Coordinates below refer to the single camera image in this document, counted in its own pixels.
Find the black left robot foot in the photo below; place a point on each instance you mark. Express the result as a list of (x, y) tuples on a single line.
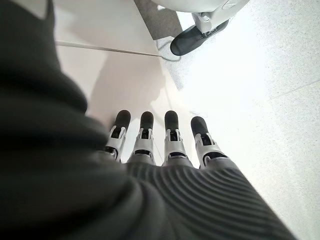
[(190, 40)]

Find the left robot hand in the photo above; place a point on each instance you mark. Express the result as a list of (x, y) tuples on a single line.
[(62, 175)]

